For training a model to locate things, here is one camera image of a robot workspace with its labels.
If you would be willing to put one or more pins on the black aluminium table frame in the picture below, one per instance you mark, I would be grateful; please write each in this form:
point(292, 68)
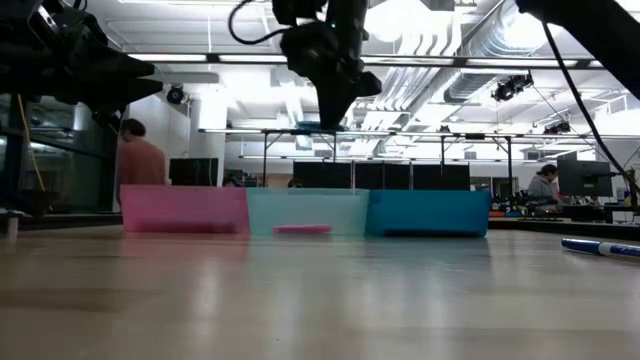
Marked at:
point(60, 220)

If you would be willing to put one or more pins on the white marker with blue cap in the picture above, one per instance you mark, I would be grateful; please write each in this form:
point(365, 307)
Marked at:
point(600, 248)

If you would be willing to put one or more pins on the long ceiling light bar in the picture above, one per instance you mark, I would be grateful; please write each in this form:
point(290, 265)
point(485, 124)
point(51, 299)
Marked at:
point(175, 57)

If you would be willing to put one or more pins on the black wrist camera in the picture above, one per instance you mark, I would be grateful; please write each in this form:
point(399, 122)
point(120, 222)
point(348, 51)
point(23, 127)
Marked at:
point(80, 27)
point(300, 50)

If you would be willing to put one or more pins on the cluttered office desk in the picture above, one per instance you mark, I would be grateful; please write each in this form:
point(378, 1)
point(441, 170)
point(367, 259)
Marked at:
point(590, 212)

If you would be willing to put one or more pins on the blue highlighter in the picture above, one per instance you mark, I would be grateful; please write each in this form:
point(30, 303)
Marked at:
point(310, 126)

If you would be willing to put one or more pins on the black computer monitor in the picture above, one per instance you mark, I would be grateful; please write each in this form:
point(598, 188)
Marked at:
point(192, 172)

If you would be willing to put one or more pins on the black metal frame rig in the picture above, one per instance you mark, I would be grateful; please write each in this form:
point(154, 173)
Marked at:
point(509, 165)

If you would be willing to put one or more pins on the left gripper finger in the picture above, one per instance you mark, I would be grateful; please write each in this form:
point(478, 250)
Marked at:
point(132, 90)
point(127, 67)

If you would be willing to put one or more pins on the blue plastic bin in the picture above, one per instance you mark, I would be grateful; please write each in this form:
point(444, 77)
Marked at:
point(427, 212)

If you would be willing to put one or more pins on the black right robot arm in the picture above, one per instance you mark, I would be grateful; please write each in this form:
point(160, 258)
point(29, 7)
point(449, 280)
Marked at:
point(600, 30)

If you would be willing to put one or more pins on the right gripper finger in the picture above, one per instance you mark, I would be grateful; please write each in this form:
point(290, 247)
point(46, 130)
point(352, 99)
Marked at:
point(327, 100)
point(347, 95)

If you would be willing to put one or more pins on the black monitor on arm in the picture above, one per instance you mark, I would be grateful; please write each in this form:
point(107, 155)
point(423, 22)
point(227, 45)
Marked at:
point(585, 177)

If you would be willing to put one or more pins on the silver air duct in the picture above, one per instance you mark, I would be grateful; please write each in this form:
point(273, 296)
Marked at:
point(470, 80)

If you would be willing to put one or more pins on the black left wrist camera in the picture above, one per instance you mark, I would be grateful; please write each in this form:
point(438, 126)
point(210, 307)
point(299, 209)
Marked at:
point(80, 27)

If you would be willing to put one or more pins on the translucent teal plastic bin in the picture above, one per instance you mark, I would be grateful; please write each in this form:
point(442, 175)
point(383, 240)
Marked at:
point(307, 207)

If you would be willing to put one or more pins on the black ceiling spotlight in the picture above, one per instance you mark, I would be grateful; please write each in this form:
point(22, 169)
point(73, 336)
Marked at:
point(175, 94)

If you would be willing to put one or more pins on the black ceiling camera cluster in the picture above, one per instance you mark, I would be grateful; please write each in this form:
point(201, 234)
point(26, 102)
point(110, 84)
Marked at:
point(510, 87)
point(557, 128)

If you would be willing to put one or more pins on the pink plastic bin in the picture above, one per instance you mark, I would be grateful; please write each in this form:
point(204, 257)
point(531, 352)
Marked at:
point(185, 210)

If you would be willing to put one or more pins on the pink highlighter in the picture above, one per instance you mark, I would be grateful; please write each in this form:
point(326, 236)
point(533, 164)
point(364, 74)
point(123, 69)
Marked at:
point(302, 229)

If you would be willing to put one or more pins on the white cylinder post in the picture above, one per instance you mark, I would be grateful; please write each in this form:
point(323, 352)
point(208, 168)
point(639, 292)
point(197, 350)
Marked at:
point(12, 225)

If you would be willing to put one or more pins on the black partition panels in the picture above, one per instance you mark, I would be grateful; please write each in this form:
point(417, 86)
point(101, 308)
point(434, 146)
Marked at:
point(390, 176)

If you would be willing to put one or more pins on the person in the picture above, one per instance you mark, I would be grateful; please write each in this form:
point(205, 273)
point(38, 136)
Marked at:
point(140, 160)
point(295, 183)
point(542, 187)
point(230, 181)

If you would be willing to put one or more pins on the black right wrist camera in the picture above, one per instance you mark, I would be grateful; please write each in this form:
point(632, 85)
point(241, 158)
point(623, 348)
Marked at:
point(300, 50)

